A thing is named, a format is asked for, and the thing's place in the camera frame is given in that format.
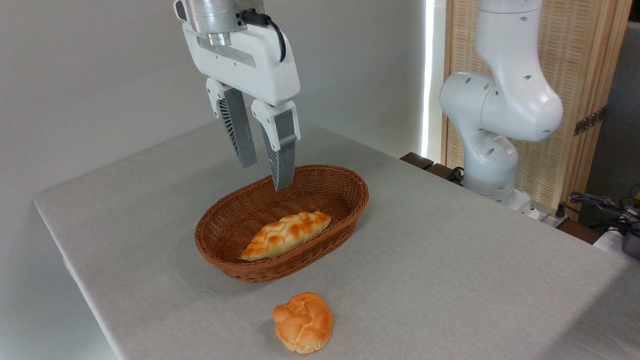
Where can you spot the grey tablecloth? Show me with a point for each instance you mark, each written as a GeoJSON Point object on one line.
{"type": "Point", "coordinates": [450, 275]}

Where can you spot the light wooden slatted screen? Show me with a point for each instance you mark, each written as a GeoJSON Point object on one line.
{"type": "Point", "coordinates": [580, 50]}

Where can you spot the round knotted bread roll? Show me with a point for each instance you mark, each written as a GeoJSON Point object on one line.
{"type": "Point", "coordinates": [302, 322]}

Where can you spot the white power strip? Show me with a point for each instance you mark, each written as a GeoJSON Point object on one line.
{"type": "Point", "coordinates": [552, 219]}

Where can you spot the dark brown wooden table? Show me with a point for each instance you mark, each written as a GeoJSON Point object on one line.
{"type": "Point", "coordinates": [417, 160]}

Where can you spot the brown oval wicker basket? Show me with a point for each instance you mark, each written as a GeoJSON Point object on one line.
{"type": "Point", "coordinates": [225, 227]}

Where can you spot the long braided bread loaf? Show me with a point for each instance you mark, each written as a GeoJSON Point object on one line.
{"type": "Point", "coordinates": [285, 235]}

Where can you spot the dark metal screen hinge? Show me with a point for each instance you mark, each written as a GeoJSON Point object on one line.
{"type": "Point", "coordinates": [590, 121]}

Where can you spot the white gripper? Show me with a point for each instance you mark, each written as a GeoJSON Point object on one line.
{"type": "Point", "coordinates": [250, 65]}

